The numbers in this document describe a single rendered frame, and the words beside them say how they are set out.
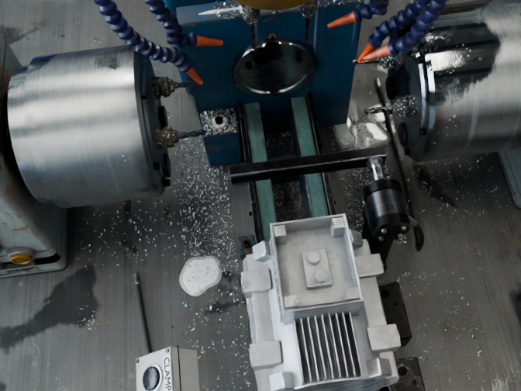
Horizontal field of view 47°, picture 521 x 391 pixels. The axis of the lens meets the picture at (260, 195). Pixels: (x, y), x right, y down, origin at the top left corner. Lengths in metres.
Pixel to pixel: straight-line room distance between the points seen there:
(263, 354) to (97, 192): 0.37
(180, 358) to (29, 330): 0.44
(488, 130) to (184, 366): 0.57
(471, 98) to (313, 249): 0.33
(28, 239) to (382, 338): 0.61
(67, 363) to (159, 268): 0.23
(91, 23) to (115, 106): 0.64
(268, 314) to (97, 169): 0.33
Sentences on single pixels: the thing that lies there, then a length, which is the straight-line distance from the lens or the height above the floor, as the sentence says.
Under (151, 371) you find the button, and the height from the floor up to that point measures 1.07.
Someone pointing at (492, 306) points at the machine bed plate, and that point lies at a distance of 1.17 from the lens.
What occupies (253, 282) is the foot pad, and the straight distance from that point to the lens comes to 0.83.
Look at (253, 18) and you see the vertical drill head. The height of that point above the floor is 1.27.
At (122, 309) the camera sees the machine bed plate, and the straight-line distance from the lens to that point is 1.15.
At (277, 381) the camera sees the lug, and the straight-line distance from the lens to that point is 0.79.
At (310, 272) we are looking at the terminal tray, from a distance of 0.78.
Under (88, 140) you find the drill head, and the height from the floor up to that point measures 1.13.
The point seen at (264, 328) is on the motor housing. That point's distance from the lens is 0.82.
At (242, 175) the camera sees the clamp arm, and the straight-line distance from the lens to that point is 0.96.
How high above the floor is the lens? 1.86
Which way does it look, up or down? 63 degrees down
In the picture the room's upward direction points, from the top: 5 degrees counter-clockwise
